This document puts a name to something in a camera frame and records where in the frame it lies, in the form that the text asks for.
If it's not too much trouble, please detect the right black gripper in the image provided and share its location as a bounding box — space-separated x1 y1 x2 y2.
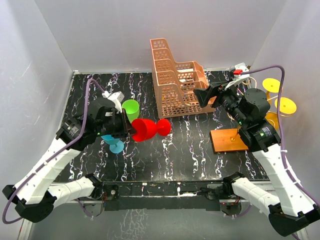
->
194 79 248 127

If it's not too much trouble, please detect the black front mounting rail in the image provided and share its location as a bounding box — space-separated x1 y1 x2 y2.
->
101 180 228 211

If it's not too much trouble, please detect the gold wire wooden glass rack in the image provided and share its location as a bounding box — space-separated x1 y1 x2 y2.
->
209 74 283 154

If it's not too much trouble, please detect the peach plastic file organizer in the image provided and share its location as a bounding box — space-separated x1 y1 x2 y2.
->
150 38 215 119

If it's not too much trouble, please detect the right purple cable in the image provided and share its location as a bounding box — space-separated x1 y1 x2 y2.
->
246 64 320 240

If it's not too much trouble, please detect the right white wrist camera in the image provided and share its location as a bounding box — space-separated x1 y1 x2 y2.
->
224 62 250 90

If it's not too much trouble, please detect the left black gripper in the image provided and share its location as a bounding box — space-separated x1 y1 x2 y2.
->
96 108 138 138

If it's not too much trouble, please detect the blue plastic wine glass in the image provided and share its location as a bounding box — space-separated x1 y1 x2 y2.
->
101 135 125 154

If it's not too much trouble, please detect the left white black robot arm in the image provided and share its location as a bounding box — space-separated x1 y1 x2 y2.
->
2 97 134 223

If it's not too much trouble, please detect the orange yellow wine glass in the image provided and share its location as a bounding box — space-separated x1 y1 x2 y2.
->
262 78 281 102

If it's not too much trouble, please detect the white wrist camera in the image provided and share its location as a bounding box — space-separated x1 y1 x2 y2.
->
224 62 250 90
102 90 125 112

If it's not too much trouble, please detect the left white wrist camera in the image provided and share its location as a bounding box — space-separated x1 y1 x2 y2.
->
102 90 125 112

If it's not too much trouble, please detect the yellow plastic wine glass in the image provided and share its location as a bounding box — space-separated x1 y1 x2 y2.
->
265 97 297 130

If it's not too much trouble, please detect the green plastic wine glass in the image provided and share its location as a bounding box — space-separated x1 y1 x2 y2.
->
121 99 140 123

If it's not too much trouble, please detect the red plastic wine glass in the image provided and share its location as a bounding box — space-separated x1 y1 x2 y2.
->
131 118 172 142

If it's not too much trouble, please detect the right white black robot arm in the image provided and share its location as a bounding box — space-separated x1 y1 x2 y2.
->
193 83 320 237

